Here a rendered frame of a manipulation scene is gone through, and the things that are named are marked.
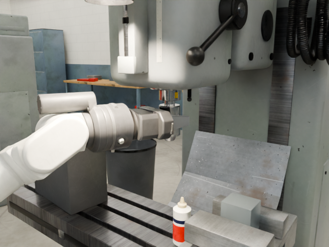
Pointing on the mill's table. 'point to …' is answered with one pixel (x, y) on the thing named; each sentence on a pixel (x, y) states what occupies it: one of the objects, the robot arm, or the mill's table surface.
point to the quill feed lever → (229, 6)
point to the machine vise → (266, 224)
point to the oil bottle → (180, 209)
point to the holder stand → (77, 182)
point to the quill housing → (176, 46)
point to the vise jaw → (223, 232)
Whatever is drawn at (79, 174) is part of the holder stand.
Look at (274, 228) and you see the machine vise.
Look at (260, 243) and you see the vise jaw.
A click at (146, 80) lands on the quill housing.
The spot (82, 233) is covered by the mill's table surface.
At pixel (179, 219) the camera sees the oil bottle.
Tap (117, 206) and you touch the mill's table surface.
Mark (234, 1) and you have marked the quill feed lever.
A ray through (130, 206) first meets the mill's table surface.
